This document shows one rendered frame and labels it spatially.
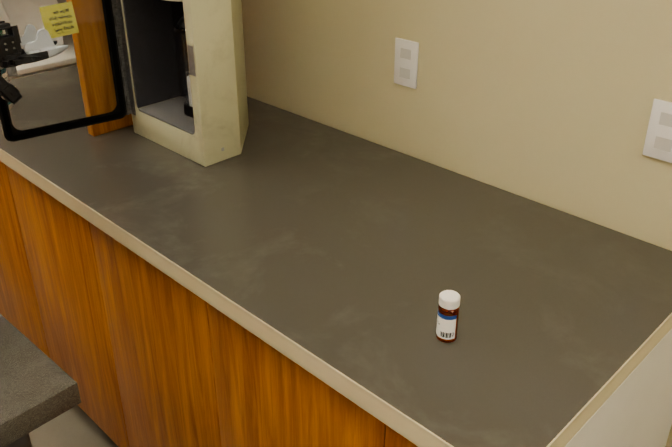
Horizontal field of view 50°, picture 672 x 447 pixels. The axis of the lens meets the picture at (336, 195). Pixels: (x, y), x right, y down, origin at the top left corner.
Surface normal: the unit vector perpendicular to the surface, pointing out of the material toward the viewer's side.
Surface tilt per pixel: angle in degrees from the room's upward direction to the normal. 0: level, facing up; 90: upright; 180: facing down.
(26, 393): 0
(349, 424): 90
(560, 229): 0
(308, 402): 90
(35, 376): 0
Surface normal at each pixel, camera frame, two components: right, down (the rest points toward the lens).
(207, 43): 0.72, 0.32
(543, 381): 0.00, -0.89
